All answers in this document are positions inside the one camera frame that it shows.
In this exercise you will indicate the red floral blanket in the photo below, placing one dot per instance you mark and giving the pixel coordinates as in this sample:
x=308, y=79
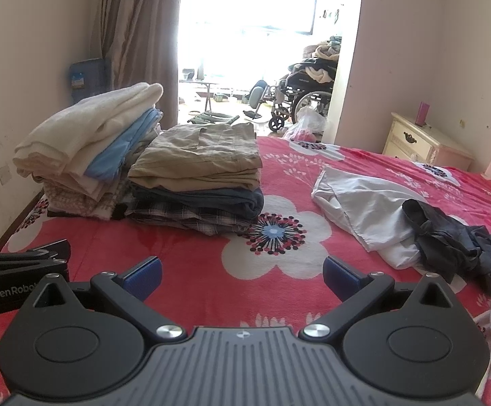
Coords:
x=271, y=169

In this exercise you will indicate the small folding table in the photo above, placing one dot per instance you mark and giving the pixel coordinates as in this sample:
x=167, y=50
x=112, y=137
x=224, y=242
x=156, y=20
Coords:
x=203, y=84

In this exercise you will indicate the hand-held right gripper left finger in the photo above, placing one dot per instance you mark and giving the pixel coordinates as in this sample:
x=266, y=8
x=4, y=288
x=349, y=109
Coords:
x=146, y=278

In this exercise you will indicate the pile of clothes on wheelchair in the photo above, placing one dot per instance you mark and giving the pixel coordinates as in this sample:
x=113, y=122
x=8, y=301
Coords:
x=324, y=53

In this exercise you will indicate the plastic bag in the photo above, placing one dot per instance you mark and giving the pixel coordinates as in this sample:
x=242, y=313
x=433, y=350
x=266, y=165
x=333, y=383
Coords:
x=307, y=124

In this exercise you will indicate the light blue folded garment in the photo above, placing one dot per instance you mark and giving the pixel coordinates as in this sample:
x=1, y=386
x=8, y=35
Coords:
x=118, y=152

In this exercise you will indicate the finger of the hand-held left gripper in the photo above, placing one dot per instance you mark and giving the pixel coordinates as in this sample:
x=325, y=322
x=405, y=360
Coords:
x=46, y=250

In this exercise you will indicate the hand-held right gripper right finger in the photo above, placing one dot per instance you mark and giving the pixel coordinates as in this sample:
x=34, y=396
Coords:
x=338, y=278

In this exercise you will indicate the black garment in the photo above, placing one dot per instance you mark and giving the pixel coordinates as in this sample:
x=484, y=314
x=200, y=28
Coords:
x=453, y=237

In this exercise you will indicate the pile of folded clothes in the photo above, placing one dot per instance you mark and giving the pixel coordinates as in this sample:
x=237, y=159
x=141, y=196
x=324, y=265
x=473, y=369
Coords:
x=177, y=218

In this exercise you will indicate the wheelchair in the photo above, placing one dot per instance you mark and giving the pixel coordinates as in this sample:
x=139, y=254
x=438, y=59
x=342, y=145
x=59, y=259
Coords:
x=304, y=93

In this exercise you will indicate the cream nightstand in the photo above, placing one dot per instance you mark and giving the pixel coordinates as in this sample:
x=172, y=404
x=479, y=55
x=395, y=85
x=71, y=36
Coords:
x=423, y=143

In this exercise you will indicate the light grey garment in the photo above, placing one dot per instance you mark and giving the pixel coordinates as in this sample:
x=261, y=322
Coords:
x=364, y=207

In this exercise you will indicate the pale checked folded cloth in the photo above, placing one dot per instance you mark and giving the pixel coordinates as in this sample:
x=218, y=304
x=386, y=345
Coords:
x=80, y=203

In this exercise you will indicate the wall socket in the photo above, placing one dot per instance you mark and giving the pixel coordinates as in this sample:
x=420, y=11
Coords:
x=5, y=174

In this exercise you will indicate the brown curtain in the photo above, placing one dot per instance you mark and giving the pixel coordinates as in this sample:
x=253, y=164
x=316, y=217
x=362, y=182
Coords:
x=144, y=29

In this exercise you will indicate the dark blue folded garment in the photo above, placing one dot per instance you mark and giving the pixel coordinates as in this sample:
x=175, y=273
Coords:
x=211, y=201

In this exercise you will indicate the cream folded garment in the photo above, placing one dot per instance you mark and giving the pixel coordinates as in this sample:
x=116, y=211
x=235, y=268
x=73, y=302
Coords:
x=89, y=118

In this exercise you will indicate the khaki pants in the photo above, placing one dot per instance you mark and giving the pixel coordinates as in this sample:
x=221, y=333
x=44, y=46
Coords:
x=199, y=156

